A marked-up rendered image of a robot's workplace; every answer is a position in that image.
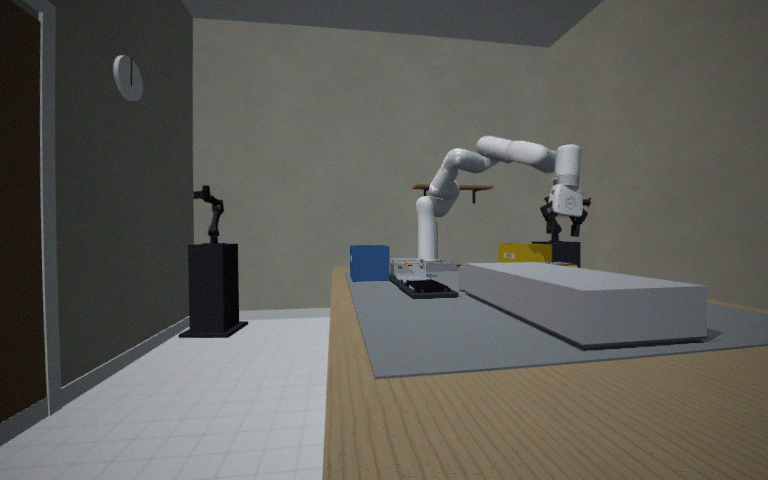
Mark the blue bin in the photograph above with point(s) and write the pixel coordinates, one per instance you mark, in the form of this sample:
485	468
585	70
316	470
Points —
369	263

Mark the yellow translucent bin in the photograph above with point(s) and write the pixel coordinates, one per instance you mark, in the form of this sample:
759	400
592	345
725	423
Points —
525	252

